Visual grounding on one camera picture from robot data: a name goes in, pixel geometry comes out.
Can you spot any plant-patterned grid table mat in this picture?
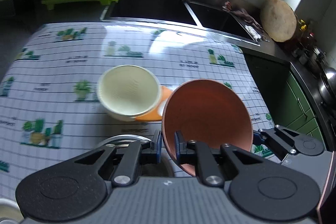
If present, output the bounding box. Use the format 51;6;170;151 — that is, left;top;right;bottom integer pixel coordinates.
1;21;273;200

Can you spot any steel pot on stove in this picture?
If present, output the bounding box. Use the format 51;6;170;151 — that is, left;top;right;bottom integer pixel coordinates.
318;65;335;106

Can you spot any cream strainer bowl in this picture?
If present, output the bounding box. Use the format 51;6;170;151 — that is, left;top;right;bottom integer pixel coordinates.
96;65;162;122

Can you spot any round wooden cutting board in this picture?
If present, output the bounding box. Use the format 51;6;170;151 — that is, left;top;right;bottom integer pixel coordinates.
260;0;297;42

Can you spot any green cabinet door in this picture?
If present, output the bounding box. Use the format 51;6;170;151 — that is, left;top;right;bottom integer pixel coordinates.
272;72;324;143

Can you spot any dark rag by sink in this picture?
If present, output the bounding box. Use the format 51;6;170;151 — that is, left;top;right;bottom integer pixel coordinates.
222;1;270;42

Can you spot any orange plastic bowl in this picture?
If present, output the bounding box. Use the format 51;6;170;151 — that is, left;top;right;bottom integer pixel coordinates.
162;79;253;161

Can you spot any orange strainer base bowl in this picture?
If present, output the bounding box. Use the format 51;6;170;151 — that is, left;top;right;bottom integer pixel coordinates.
135;86;173;122

